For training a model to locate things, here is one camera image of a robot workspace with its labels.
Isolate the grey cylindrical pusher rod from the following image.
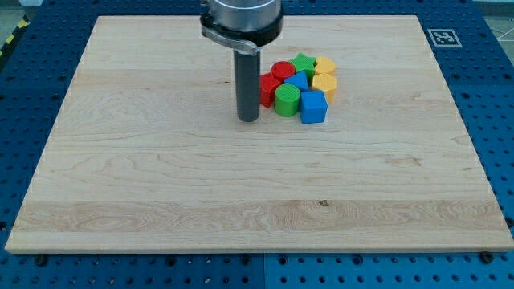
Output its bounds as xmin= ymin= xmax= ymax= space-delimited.
xmin=233 ymin=51 xmax=260 ymax=122

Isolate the yellow heart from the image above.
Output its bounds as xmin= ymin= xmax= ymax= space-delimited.
xmin=314 ymin=56 xmax=337 ymax=75

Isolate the yellow hexagon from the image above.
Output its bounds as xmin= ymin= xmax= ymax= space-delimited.
xmin=312 ymin=74 xmax=337 ymax=104

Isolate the red block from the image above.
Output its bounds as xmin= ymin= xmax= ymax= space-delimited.
xmin=259 ymin=72 xmax=282 ymax=108

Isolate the red cylinder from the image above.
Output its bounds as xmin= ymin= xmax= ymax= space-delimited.
xmin=271 ymin=61 xmax=296 ymax=83

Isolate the green cylinder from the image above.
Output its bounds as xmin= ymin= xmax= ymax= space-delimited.
xmin=275 ymin=83 xmax=300 ymax=117

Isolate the blue triangle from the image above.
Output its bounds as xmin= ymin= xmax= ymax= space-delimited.
xmin=284 ymin=71 xmax=309 ymax=92

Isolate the green star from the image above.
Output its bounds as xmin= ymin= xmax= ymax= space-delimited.
xmin=289 ymin=52 xmax=316 ymax=80

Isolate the blue cube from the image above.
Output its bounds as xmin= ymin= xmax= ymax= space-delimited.
xmin=300 ymin=90 xmax=328 ymax=124

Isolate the wooden board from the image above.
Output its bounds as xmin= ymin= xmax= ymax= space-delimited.
xmin=6 ymin=15 xmax=513 ymax=254

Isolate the white fiducial marker tag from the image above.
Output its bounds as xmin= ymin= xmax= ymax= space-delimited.
xmin=427 ymin=28 xmax=462 ymax=47

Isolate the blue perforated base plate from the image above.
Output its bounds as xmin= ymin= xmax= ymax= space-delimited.
xmin=1 ymin=0 xmax=513 ymax=288

